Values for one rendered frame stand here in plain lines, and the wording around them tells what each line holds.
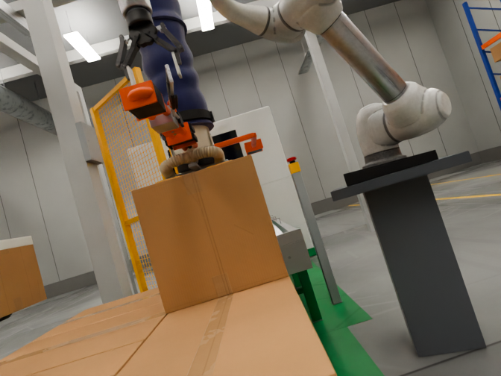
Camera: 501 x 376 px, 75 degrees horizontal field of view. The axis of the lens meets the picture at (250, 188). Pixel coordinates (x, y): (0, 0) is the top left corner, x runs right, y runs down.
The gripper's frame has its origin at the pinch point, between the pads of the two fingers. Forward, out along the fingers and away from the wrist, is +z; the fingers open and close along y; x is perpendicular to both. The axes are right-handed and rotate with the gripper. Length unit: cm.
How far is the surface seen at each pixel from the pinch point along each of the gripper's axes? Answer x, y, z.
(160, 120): 9.5, 0.2, 15.3
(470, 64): -922, -794, -192
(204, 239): -10.2, 1.6, 48.9
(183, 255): -10, 9, 52
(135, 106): 23.8, 1.6, 15.7
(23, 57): -248, 180, -188
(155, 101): 23.5, -2.8, 15.9
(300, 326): 31, -18, 67
